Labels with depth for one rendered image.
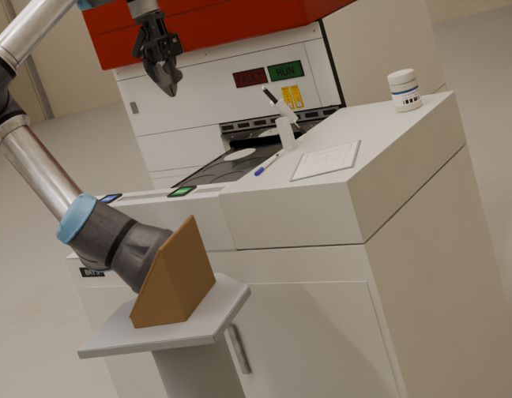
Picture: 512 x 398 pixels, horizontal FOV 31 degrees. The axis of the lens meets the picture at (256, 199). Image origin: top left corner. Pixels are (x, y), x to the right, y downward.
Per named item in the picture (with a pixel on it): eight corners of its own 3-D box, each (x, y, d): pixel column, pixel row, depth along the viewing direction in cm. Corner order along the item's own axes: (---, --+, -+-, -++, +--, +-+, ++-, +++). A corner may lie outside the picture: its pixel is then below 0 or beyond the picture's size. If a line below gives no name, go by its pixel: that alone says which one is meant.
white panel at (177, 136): (154, 176, 314) (115, 65, 303) (359, 152, 265) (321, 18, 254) (148, 179, 312) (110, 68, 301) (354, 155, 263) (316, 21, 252)
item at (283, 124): (293, 143, 237) (279, 95, 233) (306, 141, 234) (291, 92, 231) (281, 152, 232) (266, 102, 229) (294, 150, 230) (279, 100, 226)
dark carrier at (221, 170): (235, 150, 281) (234, 148, 281) (329, 137, 261) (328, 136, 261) (167, 193, 256) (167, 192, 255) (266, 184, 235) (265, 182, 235)
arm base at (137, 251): (152, 260, 182) (110, 237, 183) (134, 309, 191) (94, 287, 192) (185, 221, 193) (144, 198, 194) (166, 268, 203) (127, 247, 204)
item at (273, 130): (231, 161, 290) (223, 133, 287) (350, 146, 264) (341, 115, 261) (228, 163, 289) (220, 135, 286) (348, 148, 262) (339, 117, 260)
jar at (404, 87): (402, 105, 240) (393, 71, 238) (427, 102, 236) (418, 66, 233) (391, 114, 235) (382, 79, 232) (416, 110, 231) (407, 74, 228)
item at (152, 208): (100, 242, 257) (84, 197, 253) (257, 233, 224) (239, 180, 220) (78, 257, 250) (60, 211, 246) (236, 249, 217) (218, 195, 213)
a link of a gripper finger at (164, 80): (173, 98, 228) (160, 62, 226) (161, 101, 232) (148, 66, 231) (182, 94, 229) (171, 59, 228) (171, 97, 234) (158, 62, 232)
